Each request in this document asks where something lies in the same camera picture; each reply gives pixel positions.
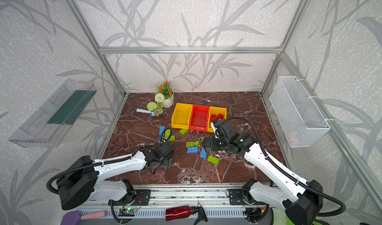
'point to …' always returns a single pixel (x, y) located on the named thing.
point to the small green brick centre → (196, 144)
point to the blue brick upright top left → (162, 128)
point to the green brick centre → (190, 144)
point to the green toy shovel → (152, 106)
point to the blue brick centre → (193, 149)
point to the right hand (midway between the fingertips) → (210, 138)
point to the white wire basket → (301, 122)
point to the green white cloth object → (280, 217)
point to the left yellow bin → (181, 117)
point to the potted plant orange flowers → (165, 88)
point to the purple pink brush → (73, 217)
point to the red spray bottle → (173, 213)
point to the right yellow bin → (216, 111)
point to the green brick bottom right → (213, 159)
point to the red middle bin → (199, 118)
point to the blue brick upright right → (203, 154)
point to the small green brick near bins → (184, 131)
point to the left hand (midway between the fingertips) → (167, 157)
